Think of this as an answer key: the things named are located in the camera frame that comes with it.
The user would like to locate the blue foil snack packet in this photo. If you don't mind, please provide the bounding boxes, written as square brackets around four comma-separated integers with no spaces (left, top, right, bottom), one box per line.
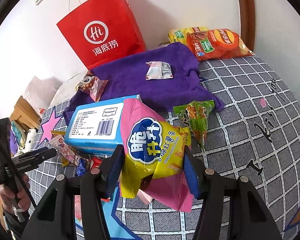
[75,158,88,177]

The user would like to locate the wooden furniture piece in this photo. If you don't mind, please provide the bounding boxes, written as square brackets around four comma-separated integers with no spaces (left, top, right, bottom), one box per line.
[9,96,41,131]

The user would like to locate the small silver snack packet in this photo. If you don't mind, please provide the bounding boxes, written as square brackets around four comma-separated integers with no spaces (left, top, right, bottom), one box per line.
[146,61,173,80]

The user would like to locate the blue white box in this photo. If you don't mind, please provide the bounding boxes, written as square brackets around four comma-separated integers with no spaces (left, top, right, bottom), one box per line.
[64,94,141,156]

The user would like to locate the purple towel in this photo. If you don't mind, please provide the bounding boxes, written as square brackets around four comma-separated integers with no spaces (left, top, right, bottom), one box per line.
[63,42,225,126]

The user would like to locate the pink white snack packet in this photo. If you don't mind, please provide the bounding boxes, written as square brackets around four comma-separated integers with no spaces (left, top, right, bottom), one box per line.
[49,134,81,166]

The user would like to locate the red paper shopping bag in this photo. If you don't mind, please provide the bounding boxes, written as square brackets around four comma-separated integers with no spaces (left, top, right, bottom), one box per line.
[57,0,146,70]

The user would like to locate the green snack packet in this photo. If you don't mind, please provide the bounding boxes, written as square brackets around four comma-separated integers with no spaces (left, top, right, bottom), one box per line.
[173,100,215,148]

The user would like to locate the yellow chips bag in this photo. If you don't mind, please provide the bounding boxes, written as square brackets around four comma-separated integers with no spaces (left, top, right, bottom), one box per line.
[168,27,208,45]

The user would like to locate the grey checked bed sheet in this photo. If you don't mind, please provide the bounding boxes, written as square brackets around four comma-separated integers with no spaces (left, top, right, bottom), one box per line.
[28,57,300,239]

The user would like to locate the brown wooden door frame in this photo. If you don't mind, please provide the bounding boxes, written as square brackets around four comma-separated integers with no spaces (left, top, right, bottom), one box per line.
[238,0,255,50]

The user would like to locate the pink yellow sweet potato snack bag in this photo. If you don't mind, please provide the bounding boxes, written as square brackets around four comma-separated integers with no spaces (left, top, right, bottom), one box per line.
[120,98,193,212]

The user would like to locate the person's left hand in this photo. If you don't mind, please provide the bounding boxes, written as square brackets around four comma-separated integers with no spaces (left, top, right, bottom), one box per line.
[0,184,31,215]

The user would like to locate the orange chips bag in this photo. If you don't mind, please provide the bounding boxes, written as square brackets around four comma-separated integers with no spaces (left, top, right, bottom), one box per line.
[186,29,254,61]

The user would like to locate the owl print snack packet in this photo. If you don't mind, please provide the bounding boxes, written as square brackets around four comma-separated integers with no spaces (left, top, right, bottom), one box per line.
[77,71,108,102]

